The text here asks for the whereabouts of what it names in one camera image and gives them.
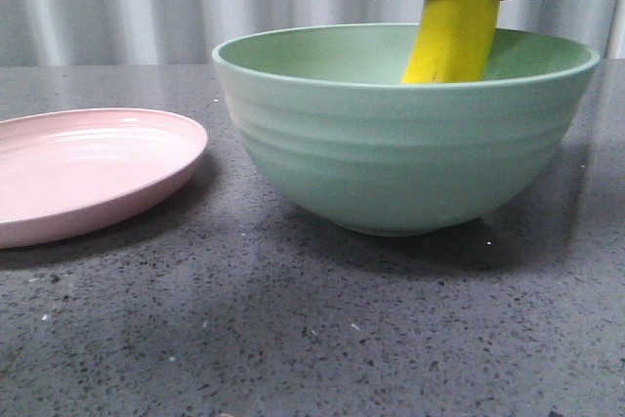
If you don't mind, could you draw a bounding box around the yellow banana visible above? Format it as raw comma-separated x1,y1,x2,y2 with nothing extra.
401,0,501,84

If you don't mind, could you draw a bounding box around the green ribbed bowl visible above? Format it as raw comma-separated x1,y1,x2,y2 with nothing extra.
212,23,600,236

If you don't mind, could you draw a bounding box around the pink plate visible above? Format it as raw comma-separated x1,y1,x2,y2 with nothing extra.
1,107,208,248

